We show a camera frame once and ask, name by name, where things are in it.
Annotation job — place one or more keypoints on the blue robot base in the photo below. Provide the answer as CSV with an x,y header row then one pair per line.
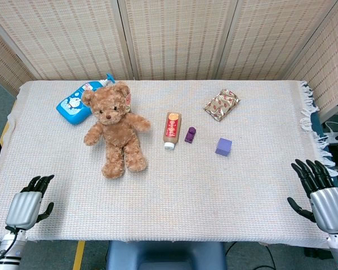
x,y
164,255

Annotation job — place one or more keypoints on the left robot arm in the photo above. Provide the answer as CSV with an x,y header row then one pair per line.
x,y
6,247

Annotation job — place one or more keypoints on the gold foil snack packet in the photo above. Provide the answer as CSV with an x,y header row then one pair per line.
x,y
222,104

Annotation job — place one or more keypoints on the purple foam cube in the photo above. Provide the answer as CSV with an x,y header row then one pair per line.
x,y
223,146

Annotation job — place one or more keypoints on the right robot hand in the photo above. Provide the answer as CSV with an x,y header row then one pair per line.
x,y
326,205

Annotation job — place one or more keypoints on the woven folding screen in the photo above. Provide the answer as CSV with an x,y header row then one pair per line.
x,y
169,39

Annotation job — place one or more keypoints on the brown sauce squeeze bottle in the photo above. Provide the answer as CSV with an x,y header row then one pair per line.
x,y
172,128

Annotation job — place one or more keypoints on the purple toy building brick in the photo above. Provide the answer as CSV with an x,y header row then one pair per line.
x,y
190,134

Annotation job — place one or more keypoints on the white woven tablecloth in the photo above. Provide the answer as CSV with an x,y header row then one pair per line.
x,y
163,191

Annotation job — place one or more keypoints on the blue pump soap bottle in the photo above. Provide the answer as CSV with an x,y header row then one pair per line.
x,y
76,104

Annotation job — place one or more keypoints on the brown teddy bear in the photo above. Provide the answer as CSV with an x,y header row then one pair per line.
x,y
117,129

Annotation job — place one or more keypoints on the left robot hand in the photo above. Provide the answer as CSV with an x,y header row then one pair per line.
x,y
24,204

